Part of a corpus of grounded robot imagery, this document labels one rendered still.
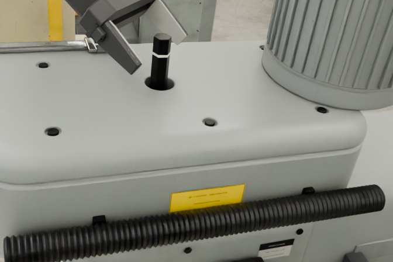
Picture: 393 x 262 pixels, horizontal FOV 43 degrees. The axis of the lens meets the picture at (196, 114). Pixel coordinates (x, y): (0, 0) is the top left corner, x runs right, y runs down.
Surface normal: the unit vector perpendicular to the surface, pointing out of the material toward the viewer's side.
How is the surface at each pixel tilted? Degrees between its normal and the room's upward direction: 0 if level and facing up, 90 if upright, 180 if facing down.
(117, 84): 0
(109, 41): 90
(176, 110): 0
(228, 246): 90
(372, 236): 90
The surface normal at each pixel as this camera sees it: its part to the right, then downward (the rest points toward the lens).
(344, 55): -0.22, 0.50
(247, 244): 0.31, 0.54
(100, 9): 0.07, -0.06
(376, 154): 0.12, -0.83
